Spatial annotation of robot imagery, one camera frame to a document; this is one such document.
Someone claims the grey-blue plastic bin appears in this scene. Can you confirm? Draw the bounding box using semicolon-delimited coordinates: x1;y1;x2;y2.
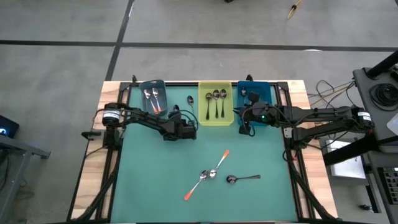
139;79;169;117

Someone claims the black pole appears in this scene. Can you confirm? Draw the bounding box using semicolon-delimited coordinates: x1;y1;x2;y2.
366;49;398;79

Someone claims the grey side table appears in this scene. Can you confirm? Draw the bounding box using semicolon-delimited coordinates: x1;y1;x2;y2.
0;133;52;215

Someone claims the black stand bar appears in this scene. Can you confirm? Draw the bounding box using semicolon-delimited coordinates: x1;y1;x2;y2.
322;132;377;167

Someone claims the coiled black cable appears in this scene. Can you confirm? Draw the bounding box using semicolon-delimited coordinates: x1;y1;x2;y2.
369;83;398;111

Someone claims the blue plastic bin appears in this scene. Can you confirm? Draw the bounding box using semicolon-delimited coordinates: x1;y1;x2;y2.
237;80;273;127

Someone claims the grey equipment cart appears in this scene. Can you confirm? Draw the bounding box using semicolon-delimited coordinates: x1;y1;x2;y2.
353;67;398;153

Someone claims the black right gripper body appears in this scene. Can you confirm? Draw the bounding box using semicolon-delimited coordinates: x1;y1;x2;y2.
238;91;277;134

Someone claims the control panel with coloured keys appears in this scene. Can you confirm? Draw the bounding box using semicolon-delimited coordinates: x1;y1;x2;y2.
377;166;398;206

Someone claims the yellow-green plastic bin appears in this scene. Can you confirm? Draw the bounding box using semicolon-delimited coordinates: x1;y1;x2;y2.
198;80;235;127

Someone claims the dark device with blue light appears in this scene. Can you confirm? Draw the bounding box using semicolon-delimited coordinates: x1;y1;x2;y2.
0;114;20;139

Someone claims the yellow cable bundle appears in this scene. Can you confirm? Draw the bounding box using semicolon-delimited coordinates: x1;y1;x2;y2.
286;0;303;21

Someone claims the black metal spoon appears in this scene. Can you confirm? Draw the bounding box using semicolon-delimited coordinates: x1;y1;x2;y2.
220;88;228;119
226;174;262;185
205;92;213;121
213;89;221;119

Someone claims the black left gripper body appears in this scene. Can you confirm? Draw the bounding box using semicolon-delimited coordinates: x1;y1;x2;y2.
164;119;197;141

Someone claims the white paper sheet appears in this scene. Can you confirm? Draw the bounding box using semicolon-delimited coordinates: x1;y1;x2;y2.
386;112;398;136

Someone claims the white box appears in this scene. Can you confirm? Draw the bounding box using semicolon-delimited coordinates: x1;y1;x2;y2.
325;139;367;180

